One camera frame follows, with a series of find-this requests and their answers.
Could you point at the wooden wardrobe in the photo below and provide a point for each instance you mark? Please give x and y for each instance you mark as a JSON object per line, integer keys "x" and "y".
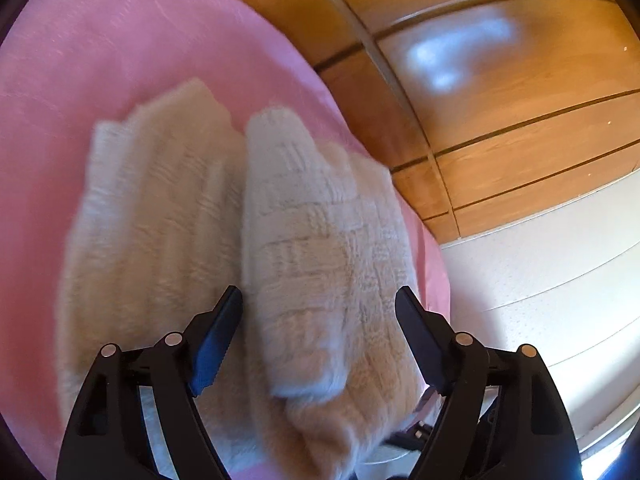
{"x": 500, "y": 110}

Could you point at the cream white towel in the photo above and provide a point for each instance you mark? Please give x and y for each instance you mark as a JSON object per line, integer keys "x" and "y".
{"x": 310, "y": 260}

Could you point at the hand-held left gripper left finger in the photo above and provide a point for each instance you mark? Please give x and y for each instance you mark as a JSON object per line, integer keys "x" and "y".
{"x": 212, "y": 345}

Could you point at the pink blanket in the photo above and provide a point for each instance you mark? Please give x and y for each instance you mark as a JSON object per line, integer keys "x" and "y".
{"x": 100, "y": 50}

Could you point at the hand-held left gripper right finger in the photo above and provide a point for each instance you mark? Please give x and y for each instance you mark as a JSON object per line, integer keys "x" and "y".
{"x": 425, "y": 345}

